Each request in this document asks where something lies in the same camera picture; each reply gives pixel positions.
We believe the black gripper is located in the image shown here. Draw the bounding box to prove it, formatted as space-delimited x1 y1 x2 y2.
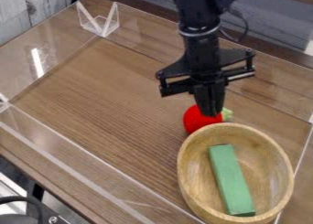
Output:
156 32 256 116

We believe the green rectangular block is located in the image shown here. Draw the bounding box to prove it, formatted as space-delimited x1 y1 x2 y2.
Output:
208 144 256 217

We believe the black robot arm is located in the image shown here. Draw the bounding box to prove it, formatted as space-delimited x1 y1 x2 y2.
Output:
156 0 256 116

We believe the brown wooden bowl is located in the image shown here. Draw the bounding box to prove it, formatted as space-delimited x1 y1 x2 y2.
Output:
178 123 293 224

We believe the red plush strawberry toy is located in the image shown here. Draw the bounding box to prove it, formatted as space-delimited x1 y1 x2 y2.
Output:
182 105 235 134

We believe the black table leg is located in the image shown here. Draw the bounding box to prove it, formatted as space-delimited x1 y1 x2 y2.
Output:
27 183 45 201

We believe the clear acrylic corner bracket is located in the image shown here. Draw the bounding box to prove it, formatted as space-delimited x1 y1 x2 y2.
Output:
77 2 121 37

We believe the clear acrylic barrier wall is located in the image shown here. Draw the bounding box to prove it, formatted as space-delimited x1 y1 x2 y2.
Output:
0 100 205 224

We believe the black cable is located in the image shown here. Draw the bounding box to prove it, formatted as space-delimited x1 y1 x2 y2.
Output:
0 197 42 224

